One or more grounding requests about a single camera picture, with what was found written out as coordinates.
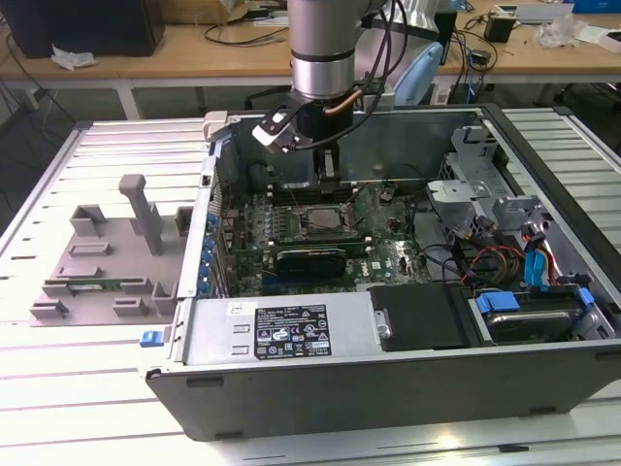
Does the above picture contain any silver power supply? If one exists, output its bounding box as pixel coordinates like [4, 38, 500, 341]
[180, 290, 385, 366]

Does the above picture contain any black plastic bay cover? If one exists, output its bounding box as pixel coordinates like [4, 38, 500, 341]
[367, 283, 481, 351]

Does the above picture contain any large black computer tower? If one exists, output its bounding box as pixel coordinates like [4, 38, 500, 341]
[4, 0, 166, 59]

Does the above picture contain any small black cube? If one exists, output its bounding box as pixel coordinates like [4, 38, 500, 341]
[483, 14, 514, 43]

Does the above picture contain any blue flat wire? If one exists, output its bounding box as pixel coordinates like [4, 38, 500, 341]
[524, 245, 550, 292]

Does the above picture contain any crumpled white paper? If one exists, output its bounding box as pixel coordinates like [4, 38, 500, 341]
[49, 43, 97, 71]

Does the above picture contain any black cylinder part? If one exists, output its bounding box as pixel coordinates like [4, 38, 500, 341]
[246, 163, 270, 193]

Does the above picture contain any red flat wire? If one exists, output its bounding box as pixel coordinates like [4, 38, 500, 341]
[542, 242, 562, 290]

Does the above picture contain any green motherboard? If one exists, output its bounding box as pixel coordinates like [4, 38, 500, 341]
[212, 182, 434, 297]

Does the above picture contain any grey flat tray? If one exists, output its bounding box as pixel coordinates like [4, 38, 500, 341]
[495, 3, 573, 25]

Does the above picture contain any black camera cable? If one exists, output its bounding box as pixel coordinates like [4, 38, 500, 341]
[290, 0, 411, 151]

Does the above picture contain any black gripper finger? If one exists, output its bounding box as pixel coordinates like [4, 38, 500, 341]
[314, 148, 330, 195]
[328, 145, 343, 195]

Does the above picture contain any metal drive cage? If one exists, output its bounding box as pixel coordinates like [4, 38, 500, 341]
[425, 123, 554, 244]

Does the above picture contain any CPU socket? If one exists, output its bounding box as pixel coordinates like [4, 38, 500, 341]
[296, 203, 351, 240]

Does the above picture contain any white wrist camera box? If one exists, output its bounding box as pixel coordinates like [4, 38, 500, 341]
[250, 110, 300, 155]

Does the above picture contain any black graphics card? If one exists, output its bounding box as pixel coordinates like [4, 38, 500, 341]
[274, 246, 348, 282]

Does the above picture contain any open black PC case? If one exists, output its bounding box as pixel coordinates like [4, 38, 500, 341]
[145, 102, 621, 443]

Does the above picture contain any hard disk in blue carrier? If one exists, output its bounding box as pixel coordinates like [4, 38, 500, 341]
[468, 284, 597, 347]

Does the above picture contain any yellow red wire bundle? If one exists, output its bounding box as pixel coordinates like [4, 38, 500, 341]
[463, 245, 528, 285]

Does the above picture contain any crumpled clear plastic bag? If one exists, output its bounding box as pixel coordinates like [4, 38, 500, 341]
[536, 13, 583, 50]

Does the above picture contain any green RAM stick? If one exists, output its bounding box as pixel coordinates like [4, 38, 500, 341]
[60, 277, 147, 292]

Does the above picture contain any grey parts rack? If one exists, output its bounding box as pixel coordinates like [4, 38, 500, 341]
[29, 174, 195, 329]

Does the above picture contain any white sheet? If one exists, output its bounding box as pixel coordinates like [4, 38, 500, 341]
[575, 24, 610, 44]

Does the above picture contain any blue box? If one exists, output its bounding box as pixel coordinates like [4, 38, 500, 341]
[572, 0, 621, 16]

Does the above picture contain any silver CPU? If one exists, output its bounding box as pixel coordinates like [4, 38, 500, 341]
[305, 207, 343, 232]

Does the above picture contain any wooden desk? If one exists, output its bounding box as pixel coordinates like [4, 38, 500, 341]
[0, 9, 621, 93]

